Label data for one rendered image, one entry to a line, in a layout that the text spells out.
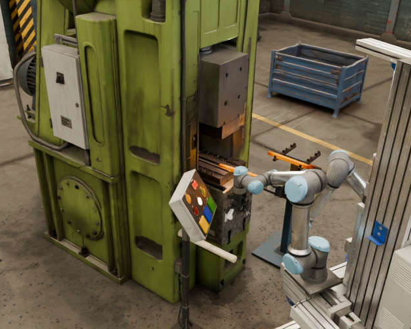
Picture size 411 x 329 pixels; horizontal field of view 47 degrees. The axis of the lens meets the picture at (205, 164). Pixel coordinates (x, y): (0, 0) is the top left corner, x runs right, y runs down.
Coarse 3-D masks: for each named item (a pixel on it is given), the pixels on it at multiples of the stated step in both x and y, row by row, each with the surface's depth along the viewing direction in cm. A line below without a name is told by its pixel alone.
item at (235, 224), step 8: (200, 152) 358; (248, 168) 338; (224, 184) 318; (232, 184) 319; (216, 192) 314; (224, 192) 310; (232, 192) 319; (248, 192) 339; (216, 200) 318; (224, 200) 314; (216, 208) 324; (224, 208) 317; (232, 208) 327; (216, 216) 327; (224, 216) 321; (232, 216) 330; (240, 216) 341; (248, 216) 352; (216, 224) 330; (224, 224) 324; (232, 224) 334; (240, 224) 345; (208, 232) 336; (216, 232) 332; (224, 232) 328; (232, 232) 339; (216, 240) 332; (224, 240) 332
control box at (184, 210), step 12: (192, 180) 270; (180, 192) 258; (192, 192) 265; (180, 204) 251; (192, 204) 259; (204, 204) 273; (216, 204) 288; (180, 216) 255; (192, 216) 255; (204, 216) 267; (192, 228) 257; (192, 240) 261
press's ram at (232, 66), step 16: (208, 64) 275; (224, 64) 274; (240, 64) 288; (208, 80) 280; (224, 80) 279; (240, 80) 294; (208, 96) 284; (224, 96) 285; (240, 96) 300; (208, 112) 289; (224, 112) 290; (240, 112) 306
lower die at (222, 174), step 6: (204, 156) 337; (210, 156) 337; (198, 162) 329; (204, 162) 328; (216, 162) 328; (222, 162) 330; (198, 168) 323; (204, 168) 323; (210, 168) 322; (216, 168) 322; (222, 168) 320; (204, 174) 319; (210, 174) 317; (216, 174) 317; (222, 174) 315; (228, 174) 319; (210, 180) 318; (216, 180) 314; (222, 180) 315; (228, 180) 322
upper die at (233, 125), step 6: (234, 120) 303; (204, 126) 302; (210, 126) 299; (222, 126) 294; (228, 126) 299; (234, 126) 305; (204, 132) 304; (210, 132) 301; (216, 132) 298; (222, 132) 296; (228, 132) 302; (222, 138) 298
